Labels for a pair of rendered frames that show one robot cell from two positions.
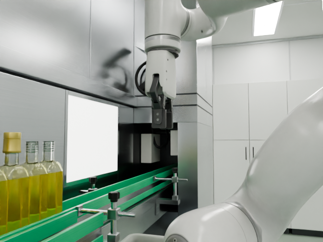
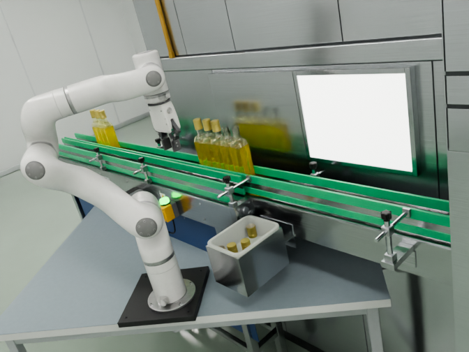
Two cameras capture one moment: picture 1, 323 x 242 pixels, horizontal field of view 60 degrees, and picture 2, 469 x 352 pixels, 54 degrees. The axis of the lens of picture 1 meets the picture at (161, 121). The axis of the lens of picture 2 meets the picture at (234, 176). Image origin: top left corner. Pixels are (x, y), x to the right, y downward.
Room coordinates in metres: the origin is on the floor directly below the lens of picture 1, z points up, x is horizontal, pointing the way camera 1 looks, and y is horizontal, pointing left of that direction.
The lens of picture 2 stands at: (1.64, -1.13, 1.81)
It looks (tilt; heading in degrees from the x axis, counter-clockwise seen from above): 22 degrees down; 125
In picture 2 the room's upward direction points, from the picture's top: 14 degrees counter-clockwise
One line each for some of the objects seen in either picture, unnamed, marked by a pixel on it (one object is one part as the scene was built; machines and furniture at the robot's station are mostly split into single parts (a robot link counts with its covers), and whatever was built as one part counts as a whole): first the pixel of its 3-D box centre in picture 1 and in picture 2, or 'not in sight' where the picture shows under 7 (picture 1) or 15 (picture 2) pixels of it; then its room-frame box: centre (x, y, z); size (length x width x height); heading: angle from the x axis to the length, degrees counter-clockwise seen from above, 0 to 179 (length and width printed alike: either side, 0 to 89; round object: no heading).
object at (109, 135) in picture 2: not in sight; (109, 134); (-0.34, 0.61, 1.19); 0.06 x 0.06 x 0.28; 73
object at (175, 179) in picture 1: (170, 191); (393, 243); (1.36, -0.04, 1.07); 0.17 x 0.05 x 0.23; 73
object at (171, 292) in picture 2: not in sight; (165, 276); (0.52, -0.11, 0.87); 0.19 x 0.19 x 0.18
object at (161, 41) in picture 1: (162, 47); (158, 96); (0.64, 0.00, 1.53); 0.09 x 0.08 x 0.03; 163
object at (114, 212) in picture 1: (105, 215); (234, 188); (0.74, 0.15, 1.12); 0.17 x 0.03 x 0.12; 73
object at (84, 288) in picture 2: not in sight; (205, 220); (0.27, 0.50, 0.73); 1.58 x 1.52 x 0.04; 22
